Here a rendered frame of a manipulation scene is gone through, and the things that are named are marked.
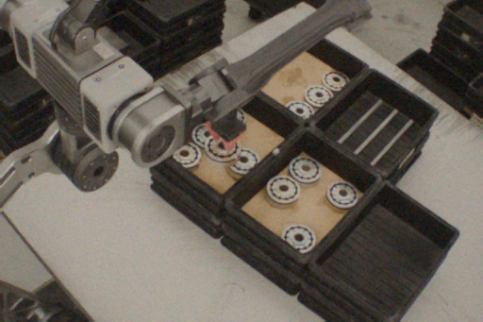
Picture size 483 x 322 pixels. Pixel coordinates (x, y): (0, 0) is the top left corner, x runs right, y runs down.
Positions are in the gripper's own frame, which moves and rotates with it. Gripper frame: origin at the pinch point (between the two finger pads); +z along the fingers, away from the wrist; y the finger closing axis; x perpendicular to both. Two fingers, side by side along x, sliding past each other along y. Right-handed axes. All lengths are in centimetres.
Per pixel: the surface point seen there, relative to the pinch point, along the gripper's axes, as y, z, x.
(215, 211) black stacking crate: -5.7, 19.8, 6.6
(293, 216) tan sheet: -21.3, 21.1, -10.5
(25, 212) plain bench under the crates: 38, 33, 49
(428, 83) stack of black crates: 13, 77, -158
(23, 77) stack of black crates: 115, 52, 8
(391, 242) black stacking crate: -48, 22, -27
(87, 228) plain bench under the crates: 21, 33, 36
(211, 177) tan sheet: 4.7, 20.5, -1.2
